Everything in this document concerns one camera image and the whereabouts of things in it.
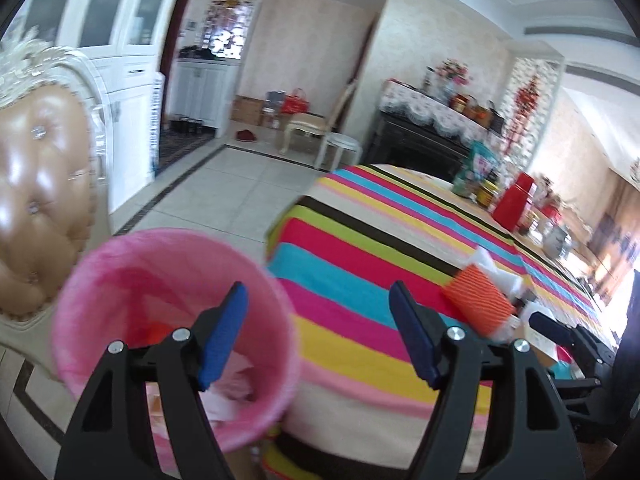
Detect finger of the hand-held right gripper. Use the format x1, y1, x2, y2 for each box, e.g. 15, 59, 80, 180
527, 310, 583, 356

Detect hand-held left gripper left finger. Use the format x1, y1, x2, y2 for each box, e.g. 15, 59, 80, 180
52, 281, 251, 480

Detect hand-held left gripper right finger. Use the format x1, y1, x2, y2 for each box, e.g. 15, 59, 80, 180
388, 280, 586, 480

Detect orange ribbed paper piece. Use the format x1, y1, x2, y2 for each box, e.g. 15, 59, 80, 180
440, 264, 516, 337

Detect pink trash bin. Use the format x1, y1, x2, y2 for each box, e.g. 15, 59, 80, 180
50, 228, 303, 453

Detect white teapot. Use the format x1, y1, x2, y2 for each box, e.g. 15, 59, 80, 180
542, 222, 573, 261

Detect white plastic wrapper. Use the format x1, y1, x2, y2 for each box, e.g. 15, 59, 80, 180
465, 245, 536, 306

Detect striped tablecloth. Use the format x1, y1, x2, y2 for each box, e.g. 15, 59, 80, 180
260, 162, 608, 480

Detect patterned brown curtains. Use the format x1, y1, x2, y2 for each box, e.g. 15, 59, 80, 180
587, 167, 640, 281

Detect red thermos jug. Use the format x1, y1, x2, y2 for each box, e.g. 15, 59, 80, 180
491, 172, 536, 233

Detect yellow jar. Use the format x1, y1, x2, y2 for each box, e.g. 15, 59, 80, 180
475, 180, 501, 208

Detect teal snack bag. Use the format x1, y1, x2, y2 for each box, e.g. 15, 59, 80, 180
452, 141, 501, 198

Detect black piano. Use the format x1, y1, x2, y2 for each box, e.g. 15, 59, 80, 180
362, 110, 481, 186

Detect white round stool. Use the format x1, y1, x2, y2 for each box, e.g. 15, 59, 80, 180
315, 134, 362, 171

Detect white lattice panel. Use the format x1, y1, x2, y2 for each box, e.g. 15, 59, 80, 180
150, 72, 166, 178

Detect cardboard box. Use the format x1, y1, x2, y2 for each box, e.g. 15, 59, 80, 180
231, 96, 263, 123

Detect cream dining chair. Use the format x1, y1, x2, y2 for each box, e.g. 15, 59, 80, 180
278, 80, 358, 156

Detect floral lace cloth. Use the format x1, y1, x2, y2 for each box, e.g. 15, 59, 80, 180
377, 79, 506, 143

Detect red hanging knot ornament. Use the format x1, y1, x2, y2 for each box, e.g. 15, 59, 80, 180
505, 72, 543, 151

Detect red gift bag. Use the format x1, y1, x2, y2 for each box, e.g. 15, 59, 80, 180
280, 88, 311, 114

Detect white shoe cabinet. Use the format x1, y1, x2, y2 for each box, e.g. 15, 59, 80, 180
170, 57, 241, 138

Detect tall white cabinet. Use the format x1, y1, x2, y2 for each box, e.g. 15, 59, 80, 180
10, 0, 176, 216

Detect flower bouquet in vase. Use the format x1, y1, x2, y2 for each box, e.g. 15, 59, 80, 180
435, 58, 473, 98

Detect tufted leather chair white frame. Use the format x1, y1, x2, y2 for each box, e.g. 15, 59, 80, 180
0, 27, 116, 381

